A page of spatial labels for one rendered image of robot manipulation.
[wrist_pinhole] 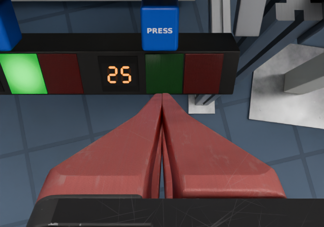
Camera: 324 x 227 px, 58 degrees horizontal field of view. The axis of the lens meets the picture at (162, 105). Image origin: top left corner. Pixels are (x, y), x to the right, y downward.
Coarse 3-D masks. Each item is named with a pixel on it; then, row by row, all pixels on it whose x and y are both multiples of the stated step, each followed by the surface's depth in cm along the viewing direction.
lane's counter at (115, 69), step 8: (104, 56) 22; (112, 56) 22; (120, 56) 22; (128, 56) 22; (136, 56) 22; (104, 64) 22; (112, 64) 22; (120, 64) 22; (128, 64) 22; (136, 64) 22; (104, 72) 23; (112, 72) 23; (120, 72) 23; (128, 72) 23; (136, 72) 23; (104, 80) 23; (112, 80) 23; (120, 80) 23; (128, 80) 23; (136, 80) 23; (104, 88) 24; (112, 88) 24; (120, 88) 24; (128, 88) 24; (136, 88) 24
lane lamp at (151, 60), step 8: (152, 56) 22; (160, 56) 22; (168, 56) 22; (176, 56) 22; (152, 64) 22; (160, 64) 22; (168, 64) 22; (176, 64) 22; (152, 72) 23; (160, 72) 23; (168, 72) 23; (176, 72) 23; (152, 80) 23; (160, 80) 23; (168, 80) 23; (176, 80) 23; (152, 88) 24; (160, 88) 24; (168, 88) 24; (176, 88) 24
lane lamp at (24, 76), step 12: (0, 60) 22; (12, 60) 22; (24, 60) 22; (36, 60) 22; (12, 72) 23; (24, 72) 23; (36, 72) 23; (12, 84) 23; (24, 84) 23; (36, 84) 23
